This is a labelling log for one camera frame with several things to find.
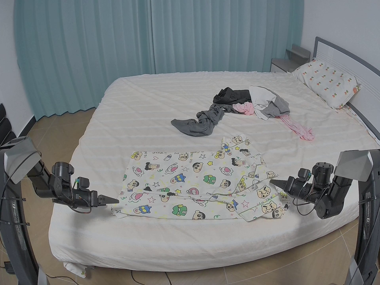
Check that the grey bedside table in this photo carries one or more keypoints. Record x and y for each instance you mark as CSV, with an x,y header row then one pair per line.
x,y
282,65

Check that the white printed pillow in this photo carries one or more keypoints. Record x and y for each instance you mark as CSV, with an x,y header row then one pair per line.
x,y
326,82

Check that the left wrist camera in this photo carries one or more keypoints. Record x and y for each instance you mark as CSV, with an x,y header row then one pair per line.
x,y
83,183

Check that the white and grey garment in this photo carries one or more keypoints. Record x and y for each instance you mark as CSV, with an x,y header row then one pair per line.
x,y
267,102

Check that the pink garment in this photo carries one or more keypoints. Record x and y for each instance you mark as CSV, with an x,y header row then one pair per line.
x,y
297,128

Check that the bed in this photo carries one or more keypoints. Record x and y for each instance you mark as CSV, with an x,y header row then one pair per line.
x,y
148,114

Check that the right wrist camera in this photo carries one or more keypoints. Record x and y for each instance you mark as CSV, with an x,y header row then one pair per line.
x,y
304,174

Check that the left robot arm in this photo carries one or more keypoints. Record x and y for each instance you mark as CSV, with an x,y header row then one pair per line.
x,y
44,185

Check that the white printed pyjama top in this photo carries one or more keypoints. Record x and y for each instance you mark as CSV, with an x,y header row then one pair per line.
x,y
184,185

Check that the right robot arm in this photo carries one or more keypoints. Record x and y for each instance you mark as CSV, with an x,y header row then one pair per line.
x,y
350,165

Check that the black garment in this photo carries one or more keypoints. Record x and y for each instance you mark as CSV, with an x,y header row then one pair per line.
x,y
234,95

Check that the dark grey garment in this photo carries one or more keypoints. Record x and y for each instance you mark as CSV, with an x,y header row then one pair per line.
x,y
196,125

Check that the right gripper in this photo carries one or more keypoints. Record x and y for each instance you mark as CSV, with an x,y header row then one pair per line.
x,y
298,190

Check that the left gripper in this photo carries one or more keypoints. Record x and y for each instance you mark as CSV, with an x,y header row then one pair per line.
x,y
84,199

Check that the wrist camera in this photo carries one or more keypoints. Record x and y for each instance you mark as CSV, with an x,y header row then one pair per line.
x,y
83,183
304,174

